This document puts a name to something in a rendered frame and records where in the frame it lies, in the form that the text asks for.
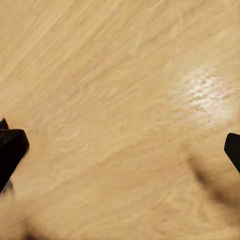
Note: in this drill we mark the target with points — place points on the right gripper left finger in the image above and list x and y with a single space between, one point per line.
12 149

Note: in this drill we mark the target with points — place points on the digital camera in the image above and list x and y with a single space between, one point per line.
9 132

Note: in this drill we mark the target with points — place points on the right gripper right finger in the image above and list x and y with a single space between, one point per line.
232 149

